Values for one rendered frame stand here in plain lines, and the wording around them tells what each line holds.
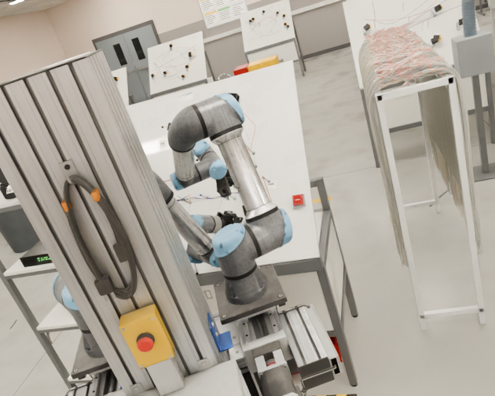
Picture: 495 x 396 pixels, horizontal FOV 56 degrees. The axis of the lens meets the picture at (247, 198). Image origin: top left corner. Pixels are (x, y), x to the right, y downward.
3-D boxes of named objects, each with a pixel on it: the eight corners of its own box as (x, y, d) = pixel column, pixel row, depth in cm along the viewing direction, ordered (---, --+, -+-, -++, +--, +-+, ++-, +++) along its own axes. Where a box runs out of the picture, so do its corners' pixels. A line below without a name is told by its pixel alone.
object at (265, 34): (304, 76, 1058) (285, 0, 995) (255, 89, 1091) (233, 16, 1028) (306, 69, 1122) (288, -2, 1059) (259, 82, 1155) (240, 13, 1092)
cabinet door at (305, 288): (333, 331, 239) (315, 268, 223) (234, 339, 256) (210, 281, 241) (333, 328, 241) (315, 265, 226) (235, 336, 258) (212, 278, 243)
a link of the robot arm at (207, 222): (181, 232, 187) (184, 212, 187) (200, 232, 196) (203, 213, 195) (194, 237, 182) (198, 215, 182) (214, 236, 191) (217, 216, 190)
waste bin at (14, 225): (53, 234, 619) (31, 192, 595) (28, 254, 581) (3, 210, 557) (28, 236, 638) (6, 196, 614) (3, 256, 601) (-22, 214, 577)
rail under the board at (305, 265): (323, 270, 219) (319, 258, 217) (111, 298, 256) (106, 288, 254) (324, 263, 224) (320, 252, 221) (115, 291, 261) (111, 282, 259)
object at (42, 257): (75, 260, 251) (70, 249, 248) (23, 268, 262) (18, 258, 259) (104, 229, 279) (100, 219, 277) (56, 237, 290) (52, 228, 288)
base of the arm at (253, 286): (273, 294, 152) (264, 269, 148) (229, 310, 151) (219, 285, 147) (264, 271, 166) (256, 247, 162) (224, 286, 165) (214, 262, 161)
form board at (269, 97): (108, 286, 256) (106, 286, 255) (103, 114, 280) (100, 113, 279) (320, 257, 219) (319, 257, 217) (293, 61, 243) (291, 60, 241)
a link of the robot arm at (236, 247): (217, 266, 159) (203, 232, 153) (251, 250, 162) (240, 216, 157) (228, 282, 148) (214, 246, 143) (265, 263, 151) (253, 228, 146)
